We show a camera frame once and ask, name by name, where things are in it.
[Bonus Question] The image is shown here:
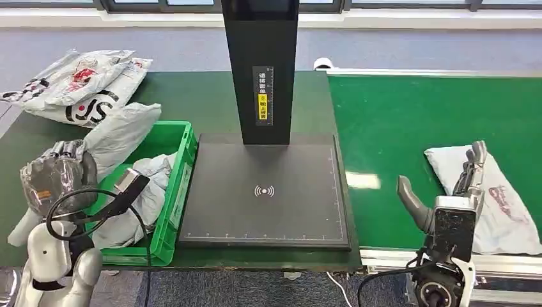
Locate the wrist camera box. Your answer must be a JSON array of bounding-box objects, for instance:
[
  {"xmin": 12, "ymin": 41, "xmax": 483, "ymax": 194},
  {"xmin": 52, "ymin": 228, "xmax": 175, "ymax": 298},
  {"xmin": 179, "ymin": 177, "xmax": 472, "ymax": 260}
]
[
  {"xmin": 89, "ymin": 168, "xmax": 151, "ymax": 222},
  {"xmin": 431, "ymin": 195, "xmax": 479, "ymax": 264}
]

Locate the white parcel with black letters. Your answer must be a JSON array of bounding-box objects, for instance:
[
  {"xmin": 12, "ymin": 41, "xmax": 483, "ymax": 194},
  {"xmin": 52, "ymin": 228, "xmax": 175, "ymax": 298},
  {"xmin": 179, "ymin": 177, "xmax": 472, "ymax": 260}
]
[{"xmin": 23, "ymin": 58, "xmax": 153, "ymax": 129}]

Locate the white floor cable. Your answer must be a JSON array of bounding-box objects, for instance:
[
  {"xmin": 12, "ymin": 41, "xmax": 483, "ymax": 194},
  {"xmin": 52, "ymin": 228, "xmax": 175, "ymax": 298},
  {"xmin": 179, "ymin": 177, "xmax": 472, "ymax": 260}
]
[{"xmin": 326, "ymin": 272, "xmax": 353, "ymax": 307}]

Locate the black and yellow label sticker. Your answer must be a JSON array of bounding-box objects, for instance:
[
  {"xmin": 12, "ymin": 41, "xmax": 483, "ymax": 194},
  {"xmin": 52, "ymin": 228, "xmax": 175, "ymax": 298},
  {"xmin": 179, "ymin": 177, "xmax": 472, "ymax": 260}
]
[{"xmin": 252, "ymin": 65, "xmax": 275, "ymax": 127}]

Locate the black parcel scanner stand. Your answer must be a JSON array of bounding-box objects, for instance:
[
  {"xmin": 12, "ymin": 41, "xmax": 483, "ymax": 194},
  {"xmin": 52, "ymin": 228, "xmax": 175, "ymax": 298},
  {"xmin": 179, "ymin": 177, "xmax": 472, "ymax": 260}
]
[{"xmin": 178, "ymin": 0, "xmax": 352, "ymax": 251}]

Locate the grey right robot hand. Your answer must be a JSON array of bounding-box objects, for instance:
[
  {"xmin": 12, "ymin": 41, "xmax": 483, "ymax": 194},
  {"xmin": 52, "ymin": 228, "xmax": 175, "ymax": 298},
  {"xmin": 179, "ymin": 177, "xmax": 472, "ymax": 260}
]
[{"xmin": 396, "ymin": 140, "xmax": 488, "ymax": 236}]

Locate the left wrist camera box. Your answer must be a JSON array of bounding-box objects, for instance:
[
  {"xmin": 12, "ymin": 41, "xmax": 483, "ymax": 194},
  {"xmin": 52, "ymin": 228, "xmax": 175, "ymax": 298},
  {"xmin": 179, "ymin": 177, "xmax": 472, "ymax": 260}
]
[{"xmin": 89, "ymin": 168, "xmax": 151, "ymax": 222}]

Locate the plain grey mailer parcel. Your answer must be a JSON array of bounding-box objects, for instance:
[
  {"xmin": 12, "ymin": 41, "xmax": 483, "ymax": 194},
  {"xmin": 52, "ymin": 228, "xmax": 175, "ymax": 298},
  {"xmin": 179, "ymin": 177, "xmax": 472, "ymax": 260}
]
[{"xmin": 7, "ymin": 102, "xmax": 163, "ymax": 248}]

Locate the green plastic crate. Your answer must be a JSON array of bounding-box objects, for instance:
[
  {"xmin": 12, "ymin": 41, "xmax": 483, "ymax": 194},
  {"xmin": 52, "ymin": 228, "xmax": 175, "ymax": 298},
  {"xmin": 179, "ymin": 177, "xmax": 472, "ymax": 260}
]
[{"xmin": 84, "ymin": 120, "xmax": 199, "ymax": 268}]

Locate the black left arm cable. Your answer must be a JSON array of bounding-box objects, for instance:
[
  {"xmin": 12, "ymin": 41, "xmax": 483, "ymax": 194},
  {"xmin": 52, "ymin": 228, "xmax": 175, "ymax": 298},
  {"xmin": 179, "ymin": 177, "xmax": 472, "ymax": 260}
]
[{"xmin": 45, "ymin": 188, "xmax": 150, "ymax": 265}]

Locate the chrome chair base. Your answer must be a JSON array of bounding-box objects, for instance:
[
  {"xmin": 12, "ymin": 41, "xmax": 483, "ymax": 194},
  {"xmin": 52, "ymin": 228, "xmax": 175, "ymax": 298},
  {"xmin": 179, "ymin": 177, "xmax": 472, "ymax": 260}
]
[{"xmin": 0, "ymin": 269, "xmax": 22, "ymax": 307}]

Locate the green conveyor belt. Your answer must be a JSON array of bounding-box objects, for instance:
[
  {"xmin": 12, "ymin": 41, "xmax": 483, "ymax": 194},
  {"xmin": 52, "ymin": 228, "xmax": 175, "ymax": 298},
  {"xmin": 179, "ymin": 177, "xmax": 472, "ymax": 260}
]
[{"xmin": 327, "ymin": 75, "xmax": 542, "ymax": 251}]

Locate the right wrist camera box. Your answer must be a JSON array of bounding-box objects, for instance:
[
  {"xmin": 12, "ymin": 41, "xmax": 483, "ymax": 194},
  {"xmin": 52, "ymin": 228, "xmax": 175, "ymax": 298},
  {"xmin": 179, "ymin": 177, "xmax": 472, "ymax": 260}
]
[{"xmin": 431, "ymin": 195, "xmax": 479, "ymax": 264}]

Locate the white parcel with red print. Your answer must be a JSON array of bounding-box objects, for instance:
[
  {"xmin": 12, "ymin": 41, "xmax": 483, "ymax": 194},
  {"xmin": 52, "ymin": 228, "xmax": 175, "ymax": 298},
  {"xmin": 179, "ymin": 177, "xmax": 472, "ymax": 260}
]
[{"xmin": 0, "ymin": 49, "xmax": 136, "ymax": 107}]

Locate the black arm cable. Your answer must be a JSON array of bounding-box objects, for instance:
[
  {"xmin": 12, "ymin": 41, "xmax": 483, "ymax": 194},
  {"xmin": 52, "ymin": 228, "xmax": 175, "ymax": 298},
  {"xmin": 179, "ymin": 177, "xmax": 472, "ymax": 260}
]
[
  {"xmin": 357, "ymin": 258, "xmax": 437, "ymax": 307},
  {"xmin": 45, "ymin": 188, "xmax": 150, "ymax": 265}
]

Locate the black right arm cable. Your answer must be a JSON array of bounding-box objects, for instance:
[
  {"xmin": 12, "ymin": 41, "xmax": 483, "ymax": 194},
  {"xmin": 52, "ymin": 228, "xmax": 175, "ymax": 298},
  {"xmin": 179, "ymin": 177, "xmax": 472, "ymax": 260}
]
[{"xmin": 357, "ymin": 258, "xmax": 437, "ymax": 307}]

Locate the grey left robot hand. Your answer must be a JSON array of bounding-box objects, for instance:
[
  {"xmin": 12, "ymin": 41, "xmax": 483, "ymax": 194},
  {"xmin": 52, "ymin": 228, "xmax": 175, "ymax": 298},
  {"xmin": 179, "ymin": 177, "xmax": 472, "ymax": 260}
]
[{"xmin": 19, "ymin": 139, "xmax": 100, "ymax": 217}]

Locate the pale grey parcel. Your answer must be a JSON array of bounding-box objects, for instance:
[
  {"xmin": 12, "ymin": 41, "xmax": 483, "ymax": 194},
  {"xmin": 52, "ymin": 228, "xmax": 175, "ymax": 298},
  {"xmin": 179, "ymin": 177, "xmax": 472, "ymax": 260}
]
[
  {"xmin": 424, "ymin": 145, "xmax": 542, "ymax": 256},
  {"xmin": 89, "ymin": 152, "xmax": 180, "ymax": 249}
]

